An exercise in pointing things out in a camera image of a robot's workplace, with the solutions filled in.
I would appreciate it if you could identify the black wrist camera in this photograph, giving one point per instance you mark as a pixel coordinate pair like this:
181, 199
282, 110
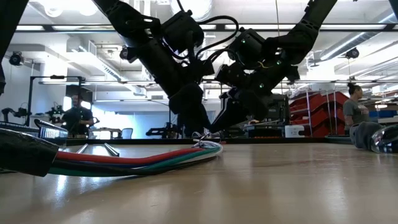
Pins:
182, 31
248, 46

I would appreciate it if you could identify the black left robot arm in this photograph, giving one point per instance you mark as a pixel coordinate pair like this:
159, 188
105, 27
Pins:
124, 18

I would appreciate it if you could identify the silver ventilation duct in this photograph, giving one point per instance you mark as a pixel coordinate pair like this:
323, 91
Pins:
202, 7

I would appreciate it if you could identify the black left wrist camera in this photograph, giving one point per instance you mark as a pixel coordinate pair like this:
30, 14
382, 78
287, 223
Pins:
182, 31

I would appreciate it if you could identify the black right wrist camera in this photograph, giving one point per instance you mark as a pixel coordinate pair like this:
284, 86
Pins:
248, 46

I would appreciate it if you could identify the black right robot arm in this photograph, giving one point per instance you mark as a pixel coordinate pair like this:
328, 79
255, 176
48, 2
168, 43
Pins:
304, 34

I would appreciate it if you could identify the blue office chair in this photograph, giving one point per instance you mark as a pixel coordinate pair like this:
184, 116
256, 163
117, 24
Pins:
126, 133

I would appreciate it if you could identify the red storage bin rack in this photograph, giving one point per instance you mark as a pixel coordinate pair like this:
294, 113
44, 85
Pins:
320, 118

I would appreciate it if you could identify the black gantry frame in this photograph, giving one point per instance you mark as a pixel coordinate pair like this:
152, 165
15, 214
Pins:
170, 119
57, 77

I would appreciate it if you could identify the black hanging spotlight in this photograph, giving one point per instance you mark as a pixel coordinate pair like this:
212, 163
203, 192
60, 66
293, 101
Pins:
353, 53
15, 58
125, 53

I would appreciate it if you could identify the black overhead light bar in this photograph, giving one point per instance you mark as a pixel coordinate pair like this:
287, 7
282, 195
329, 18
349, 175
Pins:
351, 27

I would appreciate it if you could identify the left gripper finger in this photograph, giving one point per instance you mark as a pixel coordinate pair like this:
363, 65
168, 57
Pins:
189, 105

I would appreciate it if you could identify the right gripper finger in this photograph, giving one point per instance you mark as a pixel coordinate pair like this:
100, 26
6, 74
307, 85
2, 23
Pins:
241, 105
221, 109

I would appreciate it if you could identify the black background robot arm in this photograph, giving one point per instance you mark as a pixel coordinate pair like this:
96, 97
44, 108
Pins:
161, 132
14, 112
54, 112

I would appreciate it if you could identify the black duct cover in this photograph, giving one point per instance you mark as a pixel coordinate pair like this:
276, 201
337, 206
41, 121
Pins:
110, 149

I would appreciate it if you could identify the black aluminium table frame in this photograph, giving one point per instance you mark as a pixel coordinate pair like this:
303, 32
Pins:
280, 140

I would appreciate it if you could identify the grey round pouch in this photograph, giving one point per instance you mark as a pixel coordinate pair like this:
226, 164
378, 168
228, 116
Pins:
363, 137

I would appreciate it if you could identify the white box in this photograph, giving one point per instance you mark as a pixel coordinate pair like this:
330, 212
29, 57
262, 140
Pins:
293, 131

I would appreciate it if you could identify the black computer monitor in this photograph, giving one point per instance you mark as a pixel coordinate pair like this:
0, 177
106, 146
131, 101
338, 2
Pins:
280, 109

